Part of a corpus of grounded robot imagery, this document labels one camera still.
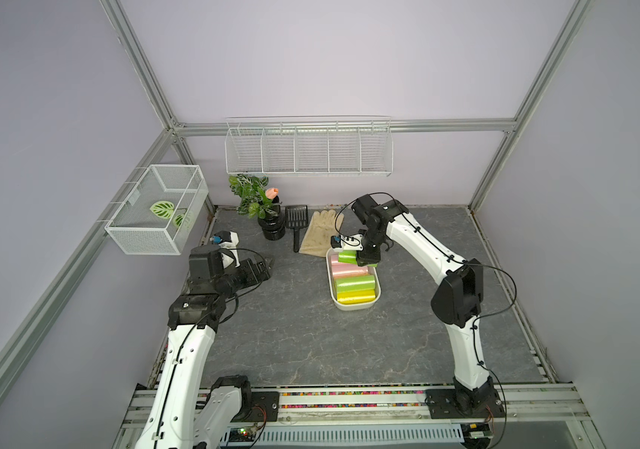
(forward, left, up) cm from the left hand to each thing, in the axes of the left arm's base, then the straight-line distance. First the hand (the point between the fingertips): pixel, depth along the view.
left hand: (262, 264), depth 73 cm
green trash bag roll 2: (+2, -26, -17) cm, 31 cm away
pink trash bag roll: (+10, -23, -21) cm, 33 cm away
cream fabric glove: (+31, -17, -23) cm, 42 cm away
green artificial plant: (+26, +5, -3) cm, 26 cm away
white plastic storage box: (-4, -23, -22) cm, 32 cm away
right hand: (+10, -30, -12) cm, 33 cm away
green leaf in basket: (+17, +28, +6) cm, 33 cm away
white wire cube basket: (+15, +31, +4) cm, 34 cm away
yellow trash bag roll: (-2, -26, -20) cm, 33 cm away
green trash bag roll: (+6, -24, -8) cm, 26 cm away
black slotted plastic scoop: (+40, -7, -26) cm, 48 cm away
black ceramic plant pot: (+29, +2, -18) cm, 34 cm away
